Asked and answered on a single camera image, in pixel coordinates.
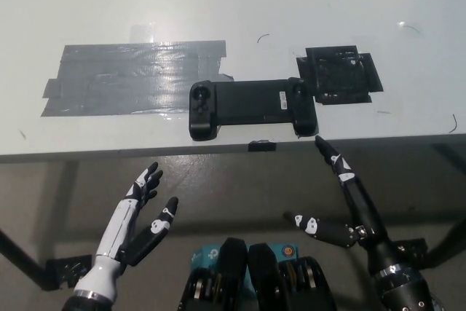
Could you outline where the grey duct tape patch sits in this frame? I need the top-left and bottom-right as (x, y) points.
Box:
(39, 39), (236, 119)

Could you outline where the black slanted table leg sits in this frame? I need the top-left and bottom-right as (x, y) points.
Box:
(0, 227), (48, 292)
(426, 212), (466, 265)

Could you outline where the black mobile game controller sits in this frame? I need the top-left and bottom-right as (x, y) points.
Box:
(188, 76), (317, 143)

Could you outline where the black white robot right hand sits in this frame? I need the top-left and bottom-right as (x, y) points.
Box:
(283, 135), (414, 277)

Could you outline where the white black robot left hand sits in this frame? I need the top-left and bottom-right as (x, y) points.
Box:
(74, 161), (180, 302)

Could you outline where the black teal robot body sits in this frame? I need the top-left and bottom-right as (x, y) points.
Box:
(177, 237), (338, 311)

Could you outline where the black tape square patch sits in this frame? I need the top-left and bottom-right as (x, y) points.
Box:
(295, 45), (384, 106)

